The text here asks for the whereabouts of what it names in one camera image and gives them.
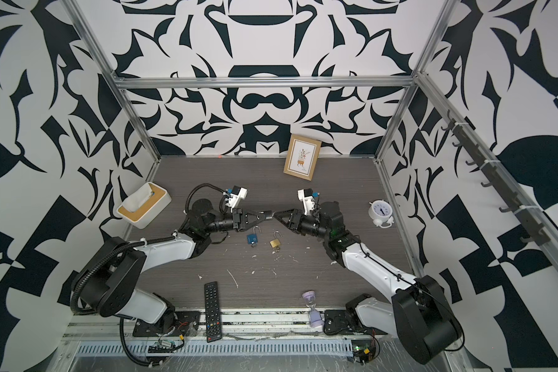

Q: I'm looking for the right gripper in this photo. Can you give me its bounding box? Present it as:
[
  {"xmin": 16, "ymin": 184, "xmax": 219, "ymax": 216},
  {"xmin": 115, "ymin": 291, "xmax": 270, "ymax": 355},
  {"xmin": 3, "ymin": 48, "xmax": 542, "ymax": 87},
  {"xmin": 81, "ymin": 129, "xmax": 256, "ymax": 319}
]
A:
[{"xmin": 276, "ymin": 210, "xmax": 334, "ymax": 243}]

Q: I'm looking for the brass padlock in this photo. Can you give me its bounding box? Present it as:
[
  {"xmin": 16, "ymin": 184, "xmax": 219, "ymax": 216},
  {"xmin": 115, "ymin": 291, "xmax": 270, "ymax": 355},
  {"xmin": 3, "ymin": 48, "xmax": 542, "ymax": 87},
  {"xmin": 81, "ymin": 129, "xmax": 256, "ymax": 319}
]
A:
[{"xmin": 270, "ymin": 231, "xmax": 281, "ymax": 251}]

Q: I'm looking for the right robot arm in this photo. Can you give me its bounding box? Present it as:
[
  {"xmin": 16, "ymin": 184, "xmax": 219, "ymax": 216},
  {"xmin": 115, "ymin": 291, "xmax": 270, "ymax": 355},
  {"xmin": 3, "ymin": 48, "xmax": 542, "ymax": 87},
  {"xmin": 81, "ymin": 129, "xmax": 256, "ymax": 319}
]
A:
[{"xmin": 274, "ymin": 201, "xmax": 466, "ymax": 364}]

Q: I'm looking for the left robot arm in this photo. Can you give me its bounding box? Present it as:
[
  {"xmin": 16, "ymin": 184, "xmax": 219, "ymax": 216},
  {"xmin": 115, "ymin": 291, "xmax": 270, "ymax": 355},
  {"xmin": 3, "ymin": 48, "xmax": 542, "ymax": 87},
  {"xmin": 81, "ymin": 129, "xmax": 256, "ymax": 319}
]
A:
[{"xmin": 70, "ymin": 198, "xmax": 273, "ymax": 334}]

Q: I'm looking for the blue padlock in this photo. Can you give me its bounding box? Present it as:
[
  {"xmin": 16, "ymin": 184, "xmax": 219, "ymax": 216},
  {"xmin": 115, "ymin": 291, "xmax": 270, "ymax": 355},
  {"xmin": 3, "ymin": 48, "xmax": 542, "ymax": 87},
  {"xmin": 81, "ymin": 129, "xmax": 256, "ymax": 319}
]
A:
[{"xmin": 246, "ymin": 226, "xmax": 261, "ymax": 247}]

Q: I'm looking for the white alarm clock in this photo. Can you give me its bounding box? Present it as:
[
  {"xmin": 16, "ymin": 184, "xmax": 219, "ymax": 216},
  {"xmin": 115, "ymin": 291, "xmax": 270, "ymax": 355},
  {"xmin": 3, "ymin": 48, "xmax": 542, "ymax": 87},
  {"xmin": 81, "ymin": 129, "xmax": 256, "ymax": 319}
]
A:
[{"xmin": 368, "ymin": 200, "xmax": 395, "ymax": 229}]

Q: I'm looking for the purple hourglass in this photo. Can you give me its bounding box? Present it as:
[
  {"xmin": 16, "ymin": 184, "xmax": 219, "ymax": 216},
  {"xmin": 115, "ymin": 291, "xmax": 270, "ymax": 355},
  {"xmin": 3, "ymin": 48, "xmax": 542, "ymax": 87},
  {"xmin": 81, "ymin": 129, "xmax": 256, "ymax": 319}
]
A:
[{"xmin": 302, "ymin": 290, "xmax": 324, "ymax": 329}]

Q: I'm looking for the black remote control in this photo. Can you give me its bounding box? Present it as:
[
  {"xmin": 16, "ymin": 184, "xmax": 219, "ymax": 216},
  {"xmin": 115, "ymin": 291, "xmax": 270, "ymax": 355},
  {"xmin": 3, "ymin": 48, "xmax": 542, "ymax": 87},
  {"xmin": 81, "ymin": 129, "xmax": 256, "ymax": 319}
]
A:
[{"xmin": 204, "ymin": 281, "xmax": 223, "ymax": 343}]

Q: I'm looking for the right circuit board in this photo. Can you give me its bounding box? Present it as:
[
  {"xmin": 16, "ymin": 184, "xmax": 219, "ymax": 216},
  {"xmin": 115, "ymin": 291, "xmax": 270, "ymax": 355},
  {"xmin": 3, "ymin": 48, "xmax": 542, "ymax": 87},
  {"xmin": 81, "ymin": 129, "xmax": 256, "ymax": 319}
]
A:
[{"xmin": 352, "ymin": 342, "xmax": 381, "ymax": 365}]

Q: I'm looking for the circuit board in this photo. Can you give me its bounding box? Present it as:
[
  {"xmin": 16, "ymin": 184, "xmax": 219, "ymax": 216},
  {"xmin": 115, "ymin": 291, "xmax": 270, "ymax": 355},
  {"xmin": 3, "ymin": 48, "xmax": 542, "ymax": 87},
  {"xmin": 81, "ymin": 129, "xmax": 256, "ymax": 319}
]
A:
[
  {"xmin": 148, "ymin": 336, "xmax": 185, "ymax": 354},
  {"xmin": 352, "ymin": 342, "xmax": 381, "ymax": 365}
]

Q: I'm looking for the left circuit board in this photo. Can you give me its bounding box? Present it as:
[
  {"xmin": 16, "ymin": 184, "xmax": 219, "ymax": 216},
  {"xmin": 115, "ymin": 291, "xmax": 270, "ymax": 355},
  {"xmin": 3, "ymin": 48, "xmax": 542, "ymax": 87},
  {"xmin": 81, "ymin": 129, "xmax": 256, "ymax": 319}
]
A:
[{"xmin": 148, "ymin": 336, "xmax": 185, "ymax": 354}]

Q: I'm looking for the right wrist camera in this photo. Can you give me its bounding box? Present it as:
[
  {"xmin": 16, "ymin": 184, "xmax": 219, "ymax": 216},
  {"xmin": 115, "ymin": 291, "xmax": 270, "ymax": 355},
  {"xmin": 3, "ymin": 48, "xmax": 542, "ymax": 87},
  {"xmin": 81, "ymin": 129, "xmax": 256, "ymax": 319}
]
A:
[{"xmin": 297, "ymin": 188, "xmax": 319, "ymax": 215}]

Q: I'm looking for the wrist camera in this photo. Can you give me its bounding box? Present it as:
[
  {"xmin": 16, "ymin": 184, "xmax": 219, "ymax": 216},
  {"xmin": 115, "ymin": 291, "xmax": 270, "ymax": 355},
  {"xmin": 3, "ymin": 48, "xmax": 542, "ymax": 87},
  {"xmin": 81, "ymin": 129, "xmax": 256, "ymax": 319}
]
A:
[
  {"xmin": 226, "ymin": 186, "xmax": 248, "ymax": 210},
  {"xmin": 297, "ymin": 188, "xmax": 319, "ymax": 215}
]

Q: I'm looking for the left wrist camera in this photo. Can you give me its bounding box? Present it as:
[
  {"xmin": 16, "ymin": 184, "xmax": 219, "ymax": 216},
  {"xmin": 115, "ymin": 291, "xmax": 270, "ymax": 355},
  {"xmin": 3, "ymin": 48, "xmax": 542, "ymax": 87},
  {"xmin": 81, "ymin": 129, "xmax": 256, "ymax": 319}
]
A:
[{"xmin": 226, "ymin": 186, "xmax": 248, "ymax": 210}]

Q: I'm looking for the wooden picture frame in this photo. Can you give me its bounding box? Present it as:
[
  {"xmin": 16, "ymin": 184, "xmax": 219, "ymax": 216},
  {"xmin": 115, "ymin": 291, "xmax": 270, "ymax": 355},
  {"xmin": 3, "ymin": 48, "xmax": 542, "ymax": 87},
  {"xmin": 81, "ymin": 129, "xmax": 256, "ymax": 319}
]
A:
[{"xmin": 284, "ymin": 134, "xmax": 322, "ymax": 181}]

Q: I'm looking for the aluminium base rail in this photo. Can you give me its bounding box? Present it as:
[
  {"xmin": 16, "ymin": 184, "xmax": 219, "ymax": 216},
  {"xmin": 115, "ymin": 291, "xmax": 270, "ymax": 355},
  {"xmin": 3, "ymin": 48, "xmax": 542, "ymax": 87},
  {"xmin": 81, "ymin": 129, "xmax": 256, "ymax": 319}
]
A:
[{"xmin": 62, "ymin": 307, "xmax": 391, "ymax": 341}]

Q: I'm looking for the white cable duct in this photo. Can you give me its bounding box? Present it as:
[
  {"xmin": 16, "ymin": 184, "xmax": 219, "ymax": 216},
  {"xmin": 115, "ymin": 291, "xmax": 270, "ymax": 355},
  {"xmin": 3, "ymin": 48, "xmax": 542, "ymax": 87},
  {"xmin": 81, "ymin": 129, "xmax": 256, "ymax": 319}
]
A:
[{"xmin": 75, "ymin": 339, "xmax": 354, "ymax": 357}]

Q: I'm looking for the wall hook rail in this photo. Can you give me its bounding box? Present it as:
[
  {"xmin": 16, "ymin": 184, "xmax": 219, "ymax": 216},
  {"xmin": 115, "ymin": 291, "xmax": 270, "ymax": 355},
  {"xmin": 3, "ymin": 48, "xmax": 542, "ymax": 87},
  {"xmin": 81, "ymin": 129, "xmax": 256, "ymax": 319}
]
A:
[{"xmin": 443, "ymin": 119, "xmax": 552, "ymax": 246}]

